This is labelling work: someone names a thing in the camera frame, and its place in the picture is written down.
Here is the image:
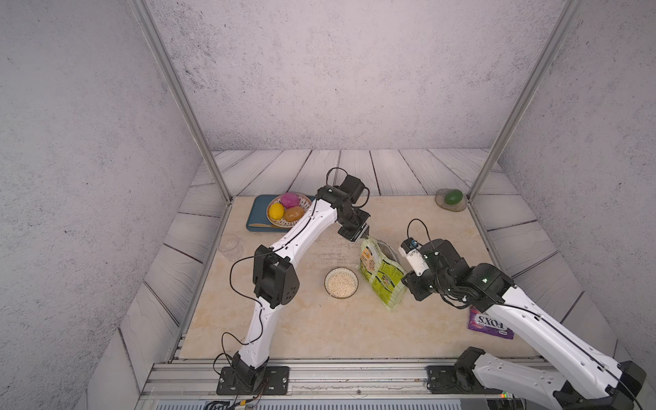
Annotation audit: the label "purple candy bag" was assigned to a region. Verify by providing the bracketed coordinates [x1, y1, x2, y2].
[467, 307, 514, 340]

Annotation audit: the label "aluminium front rail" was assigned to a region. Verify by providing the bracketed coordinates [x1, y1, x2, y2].
[134, 358, 590, 410]

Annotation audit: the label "white patterned breakfast bowl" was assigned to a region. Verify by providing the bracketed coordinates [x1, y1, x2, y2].
[324, 266, 360, 301]

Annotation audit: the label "oats in bowl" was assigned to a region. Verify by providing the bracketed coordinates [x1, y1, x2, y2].
[327, 270, 357, 297]

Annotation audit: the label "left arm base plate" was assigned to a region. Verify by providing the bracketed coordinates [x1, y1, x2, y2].
[216, 367, 290, 396]

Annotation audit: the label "patterned fruit plate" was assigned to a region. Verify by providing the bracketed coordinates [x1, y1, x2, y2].
[266, 191, 312, 229]

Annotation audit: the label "yellow lemon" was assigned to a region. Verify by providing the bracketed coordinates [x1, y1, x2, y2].
[268, 203, 285, 221]

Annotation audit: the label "pink fruit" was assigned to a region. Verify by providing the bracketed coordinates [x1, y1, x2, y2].
[279, 192, 300, 209]

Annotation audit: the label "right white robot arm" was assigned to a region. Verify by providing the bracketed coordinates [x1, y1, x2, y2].
[399, 237, 646, 409]

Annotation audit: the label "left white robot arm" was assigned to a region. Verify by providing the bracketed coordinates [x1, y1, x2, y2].
[229, 175, 370, 390]

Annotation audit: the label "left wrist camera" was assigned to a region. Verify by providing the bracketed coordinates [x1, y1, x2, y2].
[338, 174, 370, 205]

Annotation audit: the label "green avocado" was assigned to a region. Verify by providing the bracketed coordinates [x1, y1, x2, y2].
[443, 190, 464, 206]

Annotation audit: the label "right metal frame post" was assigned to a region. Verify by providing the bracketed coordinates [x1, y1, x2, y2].
[467, 0, 584, 202]

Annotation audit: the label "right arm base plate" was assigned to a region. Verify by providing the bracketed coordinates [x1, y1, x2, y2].
[426, 366, 502, 395]

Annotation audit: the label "green oats bag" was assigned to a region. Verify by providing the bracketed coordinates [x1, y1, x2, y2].
[360, 237, 407, 311]

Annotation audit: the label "left metal frame post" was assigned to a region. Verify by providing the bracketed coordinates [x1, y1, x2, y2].
[130, 0, 232, 203]

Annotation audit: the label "clear glass cup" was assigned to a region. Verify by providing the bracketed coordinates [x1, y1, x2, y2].
[218, 233, 243, 263]

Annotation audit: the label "brown fruit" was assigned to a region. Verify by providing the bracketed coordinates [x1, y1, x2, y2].
[283, 206, 306, 223]

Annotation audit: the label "metal frame post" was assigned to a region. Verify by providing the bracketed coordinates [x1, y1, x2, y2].
[130, 0, 232, 203]
[467, 0, 584, 202]

